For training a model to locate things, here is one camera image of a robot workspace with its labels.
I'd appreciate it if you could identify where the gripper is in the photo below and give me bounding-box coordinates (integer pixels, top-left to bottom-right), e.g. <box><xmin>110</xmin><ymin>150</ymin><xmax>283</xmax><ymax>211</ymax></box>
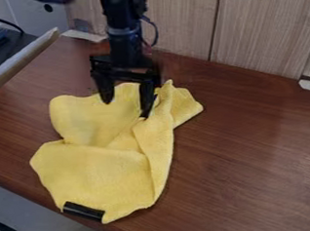
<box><xmin>88</xmin><ymin>50</ymin><xmax>166</xmax><ymax>123</ymax></box>

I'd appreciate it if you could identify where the yellow cloth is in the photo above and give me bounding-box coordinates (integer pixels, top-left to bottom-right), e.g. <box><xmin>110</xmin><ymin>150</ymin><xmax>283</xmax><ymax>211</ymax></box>
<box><xmin>23</xmin><ymin>77</ymin><xmax>211</xmax><ymax>228</ymax></box>

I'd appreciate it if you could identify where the white board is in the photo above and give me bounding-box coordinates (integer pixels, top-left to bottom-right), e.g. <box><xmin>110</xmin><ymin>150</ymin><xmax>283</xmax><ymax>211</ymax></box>
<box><xmin>0</xmin><ymin>25</ymin><xmax>66</xmax><ymax>97</ymax></box>

